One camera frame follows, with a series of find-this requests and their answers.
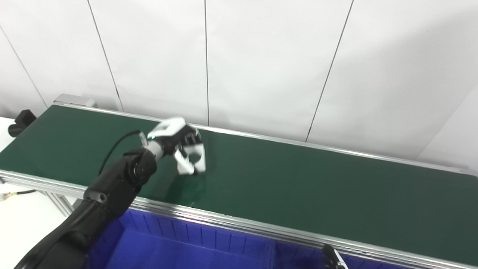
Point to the aluminium conveyor leg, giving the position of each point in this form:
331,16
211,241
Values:
61,203

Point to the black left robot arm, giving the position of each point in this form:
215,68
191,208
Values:
104,198

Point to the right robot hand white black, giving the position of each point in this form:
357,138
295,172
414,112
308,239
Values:
334,258

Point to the silver conveyor end bracket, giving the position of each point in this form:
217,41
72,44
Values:
74,100

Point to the large blue plastic bin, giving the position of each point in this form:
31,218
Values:
179,246

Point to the black conveyor motor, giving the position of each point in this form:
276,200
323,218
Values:
22,121

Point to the green conveyor belt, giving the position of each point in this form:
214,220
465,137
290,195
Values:
298,194
239,224

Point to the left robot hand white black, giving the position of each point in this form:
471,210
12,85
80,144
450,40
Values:
172,134

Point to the white square part round hole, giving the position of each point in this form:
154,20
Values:
199,158

